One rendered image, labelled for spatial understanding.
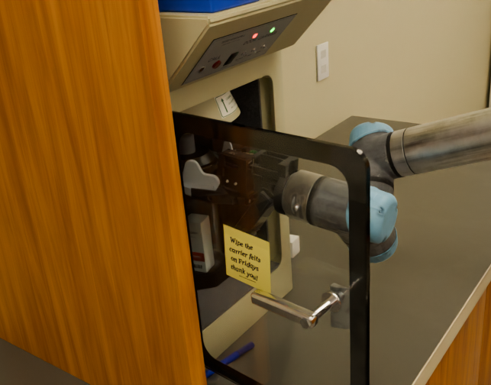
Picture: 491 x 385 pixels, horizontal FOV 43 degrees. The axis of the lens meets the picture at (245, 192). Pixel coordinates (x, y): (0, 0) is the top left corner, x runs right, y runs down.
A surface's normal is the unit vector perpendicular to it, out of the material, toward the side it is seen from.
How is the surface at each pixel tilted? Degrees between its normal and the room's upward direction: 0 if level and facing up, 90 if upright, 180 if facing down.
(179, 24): 90
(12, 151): 90
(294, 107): 90
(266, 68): 90
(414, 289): 0
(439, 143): 71
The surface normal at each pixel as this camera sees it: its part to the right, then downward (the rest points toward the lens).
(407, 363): -0.07, -0.91
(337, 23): 0.81, 0.18
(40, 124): -0.58, 0.37
